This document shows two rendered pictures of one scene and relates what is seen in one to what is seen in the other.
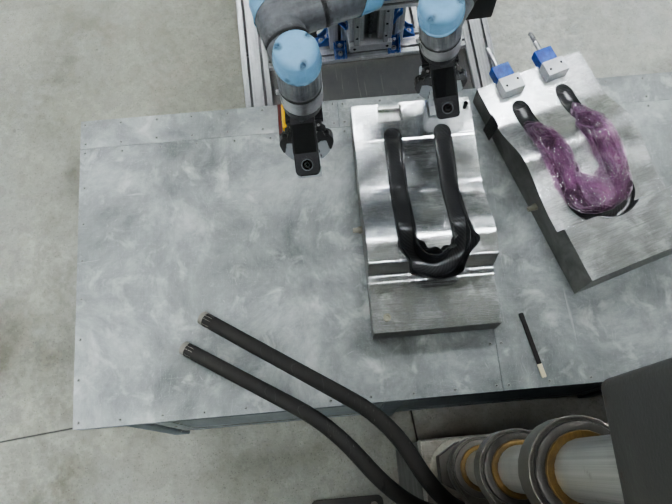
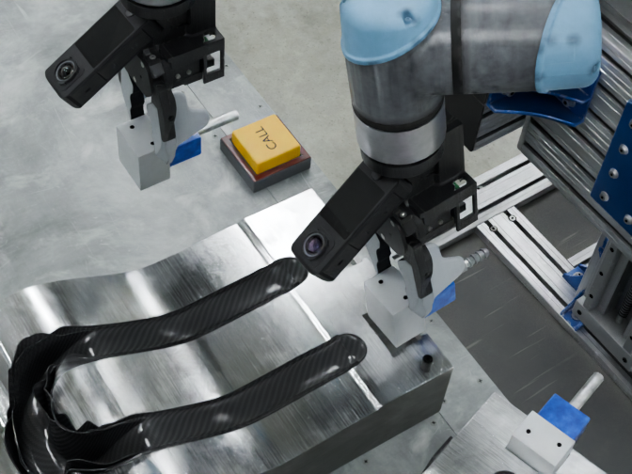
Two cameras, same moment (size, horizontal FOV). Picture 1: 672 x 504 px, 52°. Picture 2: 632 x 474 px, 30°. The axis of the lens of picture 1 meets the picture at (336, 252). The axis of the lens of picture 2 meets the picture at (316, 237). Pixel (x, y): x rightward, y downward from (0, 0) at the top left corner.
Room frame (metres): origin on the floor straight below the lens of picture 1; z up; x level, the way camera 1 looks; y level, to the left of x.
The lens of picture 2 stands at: (0.29, -0.72, 1.87)
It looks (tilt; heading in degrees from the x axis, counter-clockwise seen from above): 53 degrees down; 55
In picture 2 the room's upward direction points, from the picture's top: 6 degrees clockwise
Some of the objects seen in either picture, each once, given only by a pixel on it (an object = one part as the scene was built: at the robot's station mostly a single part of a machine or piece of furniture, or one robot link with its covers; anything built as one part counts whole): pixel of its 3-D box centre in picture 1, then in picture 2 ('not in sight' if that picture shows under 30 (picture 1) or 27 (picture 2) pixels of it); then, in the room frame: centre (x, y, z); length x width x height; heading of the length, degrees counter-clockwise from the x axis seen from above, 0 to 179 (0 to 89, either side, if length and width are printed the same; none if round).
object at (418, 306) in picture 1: (422, 211); (165, 390); (0.50, -0.19, 0.87); 0.50 x 0.26 x 0.14; 2
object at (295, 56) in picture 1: (297, 65); not in sight; (0.62, 0.05, 1.25); 0.09 x 0.08 x 0.11; 19
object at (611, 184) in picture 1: (584, 153); not in sight; (0.61, -0.53, 0.90); 0.26 x 0.18 x 0.08; 20
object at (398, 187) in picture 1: (429, 195); (182, 365); (0.52, -0.20, 0.92); 0.35 x 0.16 x 0.09; 2
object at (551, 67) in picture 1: (542, 55); not in sight; (0.88, -0.49, 0.86); 0.13 x 0.05 x 0.05; 20
